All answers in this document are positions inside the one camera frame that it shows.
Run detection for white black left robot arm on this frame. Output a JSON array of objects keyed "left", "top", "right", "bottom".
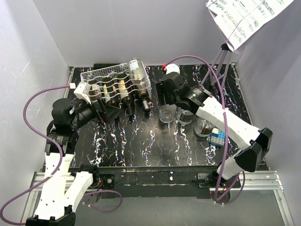
[{"left": 25, "top": 98, "right": 104, "bottom": 226}]

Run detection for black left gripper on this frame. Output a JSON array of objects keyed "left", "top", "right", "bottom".
[{"left": 70, "top": 94, "right": 121, "bottom": 129}]

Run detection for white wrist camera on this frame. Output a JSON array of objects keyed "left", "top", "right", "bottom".
[
  {"left": 69, "top": 82, "right": 91, "bottom": 104},
  {"left": 162, "top": 64, "right": 180, "bottom": 75}
]

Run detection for blue white toy bricks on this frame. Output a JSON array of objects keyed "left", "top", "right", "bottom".
[{"left": 209, "top": 128, "right": 225, "bottom": 148}]

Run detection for white wire wine rack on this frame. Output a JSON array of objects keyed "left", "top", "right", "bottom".
[{"left": 75, "top": 58, "right": 151, "bottom": 109}]

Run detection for small bottle white cap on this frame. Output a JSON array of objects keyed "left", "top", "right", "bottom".
[{"left": 194, "top": 117, "right": 215, "bottom": 137}]

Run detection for clear bottle white cap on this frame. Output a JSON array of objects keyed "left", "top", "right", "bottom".
[{"left": 177, "top": 108, "right": 194, "bottom": 125}]

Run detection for white printed paper sheets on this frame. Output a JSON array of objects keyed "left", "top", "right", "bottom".
[{"left": 206, "top": 0, "right": 292, "bottom": 53}]

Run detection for clear round glass bottle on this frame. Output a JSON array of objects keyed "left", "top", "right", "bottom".
[{"left": 128, "top": 57, "right": 151, "bottom": 96}]

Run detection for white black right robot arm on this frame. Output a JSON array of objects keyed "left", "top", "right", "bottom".
[{"left": 156, "top": 72, "right": 273, "bottom": 187}]

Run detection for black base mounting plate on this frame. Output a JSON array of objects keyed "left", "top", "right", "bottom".
[{"left": 93, "top": 166, "right": 236, "bottom": 200}]

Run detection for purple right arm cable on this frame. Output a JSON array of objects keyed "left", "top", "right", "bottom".
[{"left": 164, "top": 55, "right": 246, "bottom": 204}]

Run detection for purple tripod stand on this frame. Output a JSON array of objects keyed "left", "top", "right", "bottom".
[{"left": 201, "top": 43, "right": 232, "bottom": 88}]

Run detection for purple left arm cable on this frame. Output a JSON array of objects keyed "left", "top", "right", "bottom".
[{"left": 0, "top": 83, "right": 76, "bottom": 224}]

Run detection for clear bottle black cap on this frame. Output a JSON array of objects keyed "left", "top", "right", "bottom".
[{"left": 159, "top": 105, "right": 176, "bottom": 123}]

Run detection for dark green wine bottle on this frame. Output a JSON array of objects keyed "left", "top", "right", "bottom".
[{"left": 117, "top": 73, "right": 134, "bottom": 121}]

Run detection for dark wine bottle neck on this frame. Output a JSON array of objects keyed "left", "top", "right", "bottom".
[{"left": 103, "top": 77, "right": 119, "bottom": 107}]

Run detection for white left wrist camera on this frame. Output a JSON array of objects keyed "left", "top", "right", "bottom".
[{"left": 69, "top": 82, "right": 91, "bottom": 104}]

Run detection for olive green wine bottle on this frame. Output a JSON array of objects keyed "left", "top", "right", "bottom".
[{"left": 89, "top": 83, "right": 103, "bottom": 102}]

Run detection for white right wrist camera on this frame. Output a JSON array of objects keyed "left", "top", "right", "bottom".
[{"left": 162, "top": 64, "right": 180, "bottom": 75}]

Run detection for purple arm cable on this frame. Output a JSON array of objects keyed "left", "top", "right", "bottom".
[
  {"left": 164, "top": 55, "right": 246, "bottom": 204},
  {"left": 0, "top": 83, "right": 76, "bottom": 224}
]

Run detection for aluminium frame rail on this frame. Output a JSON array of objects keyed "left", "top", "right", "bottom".
[{"left": 20, "top": 67, "right": 294, "bottom": 226}]

